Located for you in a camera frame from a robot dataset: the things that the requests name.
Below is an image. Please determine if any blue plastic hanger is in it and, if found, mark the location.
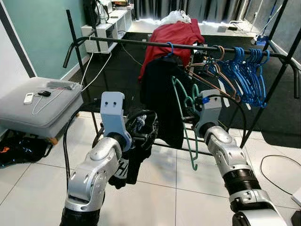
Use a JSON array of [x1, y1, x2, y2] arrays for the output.
[[221, 46, 245, 102], [233, 47, 254, 106], [245, 48, 263, 108], [254, 49, 270, 106]]

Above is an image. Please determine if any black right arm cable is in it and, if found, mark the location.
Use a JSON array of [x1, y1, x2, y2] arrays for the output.
[[202, 94, 248, 142]]

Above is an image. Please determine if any dark striped curtain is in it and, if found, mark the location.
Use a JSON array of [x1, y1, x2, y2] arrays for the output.
[[133, 0, 264, 23]]

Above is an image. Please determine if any blue mop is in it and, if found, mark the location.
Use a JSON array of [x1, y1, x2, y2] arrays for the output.
[[255, 0, 283, 45]]

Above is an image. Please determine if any flat grey remote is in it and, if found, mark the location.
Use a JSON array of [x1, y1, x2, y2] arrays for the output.
[[46, 81, 79, 90]]

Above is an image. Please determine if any black metal clothes rack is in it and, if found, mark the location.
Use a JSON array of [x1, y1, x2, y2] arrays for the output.
[[63, 0, 301, 156]]

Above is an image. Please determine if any black printed T-shirt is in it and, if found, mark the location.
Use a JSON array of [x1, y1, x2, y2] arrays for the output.
[[109, 108, 159, 190]]

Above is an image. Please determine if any black floor bag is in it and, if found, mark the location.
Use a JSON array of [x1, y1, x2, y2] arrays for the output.
[[0, 131, 53, 169]]

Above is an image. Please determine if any grey padded ottoman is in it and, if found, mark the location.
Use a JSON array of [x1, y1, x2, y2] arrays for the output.
[[0, 77, 85, 144]]

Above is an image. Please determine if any black floor cable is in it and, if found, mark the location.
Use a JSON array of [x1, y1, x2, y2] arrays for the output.
[[260, 154, 301, 196]]

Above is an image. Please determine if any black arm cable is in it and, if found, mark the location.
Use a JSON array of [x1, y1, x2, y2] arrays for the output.
[[63, 99, 103, 186], [202, 94, 248, 142]]

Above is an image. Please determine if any white shelf unit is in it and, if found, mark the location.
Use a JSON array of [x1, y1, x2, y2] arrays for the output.
[[81, 6, 134, 54]]

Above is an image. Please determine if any small white remote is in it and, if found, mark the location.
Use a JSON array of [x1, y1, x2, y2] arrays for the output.
[[24, 92, 35, 105]]

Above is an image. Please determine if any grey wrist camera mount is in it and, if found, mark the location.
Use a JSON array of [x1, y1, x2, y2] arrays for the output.
[[194, 89, 222, 138], [100, 91, 127, 140]]

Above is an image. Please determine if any red garment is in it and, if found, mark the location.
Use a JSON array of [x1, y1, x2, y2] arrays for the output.
[[138, 19, 206, 81]]

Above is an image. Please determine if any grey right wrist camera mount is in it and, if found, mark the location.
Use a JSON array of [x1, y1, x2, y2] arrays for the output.
[[194, 89, 222, 138]]

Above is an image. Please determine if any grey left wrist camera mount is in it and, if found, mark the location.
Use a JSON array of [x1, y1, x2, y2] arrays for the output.
[[100, 91, 127, 140]]

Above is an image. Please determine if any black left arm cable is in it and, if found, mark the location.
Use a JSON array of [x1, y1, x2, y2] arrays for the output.
[[63, 99, 103, 186]]

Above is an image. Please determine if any brown hanger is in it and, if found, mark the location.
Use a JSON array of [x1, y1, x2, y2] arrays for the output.
[[187, 45, 241, 103], [190, 47, 231, 90]]

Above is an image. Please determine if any thin white cable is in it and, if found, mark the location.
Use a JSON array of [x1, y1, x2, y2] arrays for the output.
[[31, 28, 113, 116]]

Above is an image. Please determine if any white plastic bag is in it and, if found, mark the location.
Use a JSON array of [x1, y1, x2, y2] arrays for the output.
[[160, 9, 192, 25]]

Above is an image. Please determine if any blue hanger carrying garment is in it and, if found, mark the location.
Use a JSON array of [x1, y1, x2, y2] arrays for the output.
[[163, 41, 174, 58]]

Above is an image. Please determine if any teal plastic hanger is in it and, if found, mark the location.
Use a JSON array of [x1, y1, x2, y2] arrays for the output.
[[172, 76, 202, 171]]

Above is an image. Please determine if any black hanging garment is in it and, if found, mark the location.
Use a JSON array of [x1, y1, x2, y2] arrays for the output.
[[140, 56, 194, 149]]

